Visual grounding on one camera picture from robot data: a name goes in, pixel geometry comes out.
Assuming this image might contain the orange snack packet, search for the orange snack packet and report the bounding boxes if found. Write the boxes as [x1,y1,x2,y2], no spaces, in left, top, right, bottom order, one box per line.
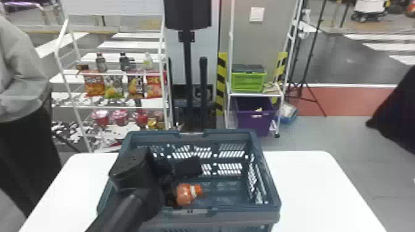
[83,71,106,97]

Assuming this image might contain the person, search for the person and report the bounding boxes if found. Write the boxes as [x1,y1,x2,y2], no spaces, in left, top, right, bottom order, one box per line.
[0,12,62,218]

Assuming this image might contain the orange bottle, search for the orange bottle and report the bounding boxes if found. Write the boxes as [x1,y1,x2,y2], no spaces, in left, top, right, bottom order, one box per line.
[175,182,204,207]

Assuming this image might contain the black pole stand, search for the black pole stand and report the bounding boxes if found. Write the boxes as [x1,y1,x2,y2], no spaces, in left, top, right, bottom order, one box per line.
[162,0,217,131]

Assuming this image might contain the red snack packet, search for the red snack packet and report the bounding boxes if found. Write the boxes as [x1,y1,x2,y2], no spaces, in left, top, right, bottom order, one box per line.
[146,75,164,99]

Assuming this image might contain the blue basket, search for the blue basket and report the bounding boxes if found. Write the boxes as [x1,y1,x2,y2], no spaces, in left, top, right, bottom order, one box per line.
[96,128,282,232]

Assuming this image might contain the purple crate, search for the purple crate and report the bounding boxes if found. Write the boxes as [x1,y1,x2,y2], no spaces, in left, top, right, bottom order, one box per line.
[233,96,277,137]

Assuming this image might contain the green basket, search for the green basket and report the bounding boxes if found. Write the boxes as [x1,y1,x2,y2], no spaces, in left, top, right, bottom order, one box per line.
[230,64,267,94]

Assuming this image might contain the clear bottle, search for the clear bottle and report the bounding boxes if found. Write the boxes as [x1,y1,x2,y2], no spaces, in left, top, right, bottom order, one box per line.
[143,52,154,71]

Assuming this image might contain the white shelf trolley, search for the white shelf trolley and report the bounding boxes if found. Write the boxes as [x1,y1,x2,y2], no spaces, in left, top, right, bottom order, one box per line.
[225,0,287,139]

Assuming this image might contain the yellow snack packet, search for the yellow snack packet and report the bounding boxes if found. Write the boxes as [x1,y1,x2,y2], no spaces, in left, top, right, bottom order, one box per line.
[127,75,145,99]

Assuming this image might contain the dark bottle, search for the dark bottle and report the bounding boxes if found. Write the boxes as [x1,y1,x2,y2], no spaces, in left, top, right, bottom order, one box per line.
[95,52,108,73]
[119,51,131,72]

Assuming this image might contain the red noodle cup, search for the red noodle cup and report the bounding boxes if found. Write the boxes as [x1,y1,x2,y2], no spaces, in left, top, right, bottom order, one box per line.
[134,109,149,128]
[91,109,110,127]
[111,109,129,126]

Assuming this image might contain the green snack packet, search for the green snack packet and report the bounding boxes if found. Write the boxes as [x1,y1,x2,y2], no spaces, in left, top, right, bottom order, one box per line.
[104,75,124,99]

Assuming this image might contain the striped post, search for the striped post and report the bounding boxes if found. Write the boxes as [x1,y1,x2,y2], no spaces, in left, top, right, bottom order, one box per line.
[216,52,228,116]
[271,51,288,105]

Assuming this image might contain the black tripod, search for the black tripod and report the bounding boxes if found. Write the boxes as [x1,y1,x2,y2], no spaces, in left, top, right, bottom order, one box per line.
[286,0,329,118]

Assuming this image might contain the white wire rack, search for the white wire rack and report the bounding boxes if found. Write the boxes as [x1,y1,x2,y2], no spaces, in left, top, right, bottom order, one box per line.
[35,14,175,154]

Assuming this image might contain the white wall plate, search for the white wall plate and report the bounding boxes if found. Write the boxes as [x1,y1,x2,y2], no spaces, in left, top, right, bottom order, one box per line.
[249,6,266,23]

